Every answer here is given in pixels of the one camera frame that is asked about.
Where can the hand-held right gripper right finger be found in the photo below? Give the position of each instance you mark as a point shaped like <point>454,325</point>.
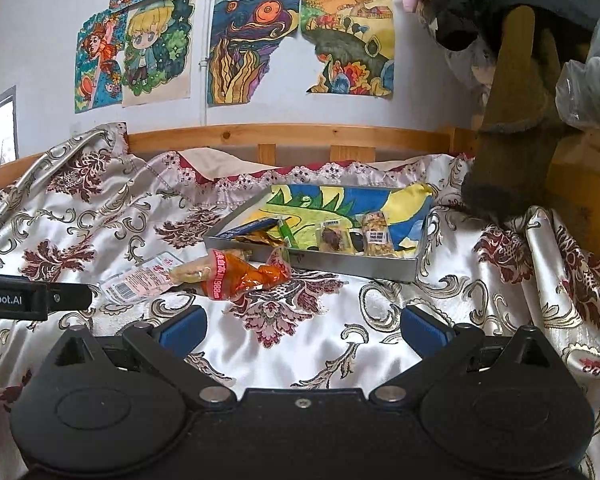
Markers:
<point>425,332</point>

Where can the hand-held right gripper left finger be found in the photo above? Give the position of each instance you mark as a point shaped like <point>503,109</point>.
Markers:
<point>182,332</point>

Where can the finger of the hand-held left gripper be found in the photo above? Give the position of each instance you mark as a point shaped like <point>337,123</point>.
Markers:
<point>70,297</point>

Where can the white pink snack packet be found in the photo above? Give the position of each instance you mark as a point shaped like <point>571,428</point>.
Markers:
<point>135,282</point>

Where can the orange-red snack packet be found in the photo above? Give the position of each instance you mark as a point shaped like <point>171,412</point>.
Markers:
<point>240,277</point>

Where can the grey metal tray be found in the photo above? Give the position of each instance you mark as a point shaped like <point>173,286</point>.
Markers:
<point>360,266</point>

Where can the gold snack packet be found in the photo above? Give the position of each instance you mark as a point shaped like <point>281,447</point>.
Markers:
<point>260,240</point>

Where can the blue snack packet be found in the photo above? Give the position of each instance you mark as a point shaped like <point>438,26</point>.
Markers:
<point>247,227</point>

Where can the beige snack packet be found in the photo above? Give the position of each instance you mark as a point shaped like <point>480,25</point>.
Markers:
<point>192,272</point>

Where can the printed satin bedspread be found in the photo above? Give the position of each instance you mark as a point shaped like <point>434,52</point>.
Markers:
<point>105,210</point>

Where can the nut bar snack packet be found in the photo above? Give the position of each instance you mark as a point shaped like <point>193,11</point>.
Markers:
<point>376,237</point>

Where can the small dark snack packet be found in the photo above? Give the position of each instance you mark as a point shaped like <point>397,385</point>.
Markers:
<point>358,241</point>

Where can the clear dark-fruit snack packet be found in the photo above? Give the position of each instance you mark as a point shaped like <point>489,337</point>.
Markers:
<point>332,237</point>

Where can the green snack packet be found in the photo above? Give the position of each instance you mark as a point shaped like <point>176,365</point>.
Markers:
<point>285,232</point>

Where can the colourful drawing paper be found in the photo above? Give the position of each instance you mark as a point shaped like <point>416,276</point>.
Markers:
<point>330,202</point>

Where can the cream bed sheet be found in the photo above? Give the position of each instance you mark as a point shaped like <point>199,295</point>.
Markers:
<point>215,162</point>

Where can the wooden stand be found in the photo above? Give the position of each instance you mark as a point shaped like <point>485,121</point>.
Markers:
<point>585,185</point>

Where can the grey floral cloth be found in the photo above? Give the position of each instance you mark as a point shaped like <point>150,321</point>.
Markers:
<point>475,67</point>

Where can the clear plastic bag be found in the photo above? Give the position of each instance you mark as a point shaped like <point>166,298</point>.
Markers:
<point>590,85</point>

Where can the wooden bed frame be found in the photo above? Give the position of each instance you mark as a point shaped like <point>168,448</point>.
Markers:
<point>300,135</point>

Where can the orange-haired figure wall poster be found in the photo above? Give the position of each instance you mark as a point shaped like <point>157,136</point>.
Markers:
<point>97,65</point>

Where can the blond figure wall poster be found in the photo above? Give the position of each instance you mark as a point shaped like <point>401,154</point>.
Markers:
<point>155,50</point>

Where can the swirl sky wall poster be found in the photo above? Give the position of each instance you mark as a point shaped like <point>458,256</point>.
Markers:
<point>250,45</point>

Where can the white wall pipe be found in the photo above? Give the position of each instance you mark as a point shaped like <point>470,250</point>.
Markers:
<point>206,35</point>

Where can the landscape wall poster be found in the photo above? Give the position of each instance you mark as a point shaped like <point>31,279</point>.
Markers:
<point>350,35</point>

